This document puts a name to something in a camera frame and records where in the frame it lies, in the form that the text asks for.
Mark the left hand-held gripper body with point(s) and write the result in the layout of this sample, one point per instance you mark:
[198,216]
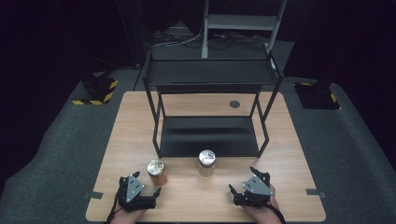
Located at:
[134,199]

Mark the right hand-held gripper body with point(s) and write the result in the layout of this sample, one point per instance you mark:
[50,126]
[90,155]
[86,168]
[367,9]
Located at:
[255,194]

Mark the gold-lidded jar of orange powder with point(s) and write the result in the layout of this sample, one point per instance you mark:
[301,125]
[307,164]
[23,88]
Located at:
[156,173]

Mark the silver-lidded clear glass jar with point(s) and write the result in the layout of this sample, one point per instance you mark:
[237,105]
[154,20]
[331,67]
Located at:
[206,163]

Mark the black two-tier metal rack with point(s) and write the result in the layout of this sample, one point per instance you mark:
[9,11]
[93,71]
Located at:
[208,73]

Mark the person's left hand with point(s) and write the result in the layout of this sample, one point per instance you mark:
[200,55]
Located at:
[126,217]

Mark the person's right hand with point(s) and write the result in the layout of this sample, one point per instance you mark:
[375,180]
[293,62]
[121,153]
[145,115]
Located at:
[267,214]

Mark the grey tape strip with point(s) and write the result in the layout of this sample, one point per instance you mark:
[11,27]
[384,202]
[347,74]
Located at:
[93,195]
[316,193]

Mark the round dark table grommet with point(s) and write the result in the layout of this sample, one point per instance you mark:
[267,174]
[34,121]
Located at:
[234,104]

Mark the black yellow-striped stand base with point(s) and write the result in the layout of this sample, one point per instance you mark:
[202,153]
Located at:
[317,95]
[96,90]

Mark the grey metal stand frame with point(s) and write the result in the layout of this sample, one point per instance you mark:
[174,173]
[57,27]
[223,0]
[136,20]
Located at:
[239,22]

